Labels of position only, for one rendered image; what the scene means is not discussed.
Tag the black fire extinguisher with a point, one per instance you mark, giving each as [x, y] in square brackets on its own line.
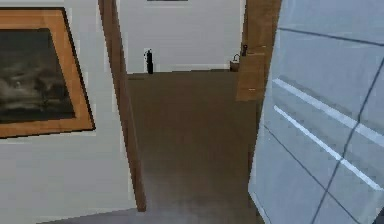
[149, 61]

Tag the brown wooden room door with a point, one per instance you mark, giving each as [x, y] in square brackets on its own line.
[255, 53]

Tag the grey fridge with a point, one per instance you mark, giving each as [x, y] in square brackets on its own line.
[320, 113]

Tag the wood framed dark painting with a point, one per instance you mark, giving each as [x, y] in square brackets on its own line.
[33, 76]

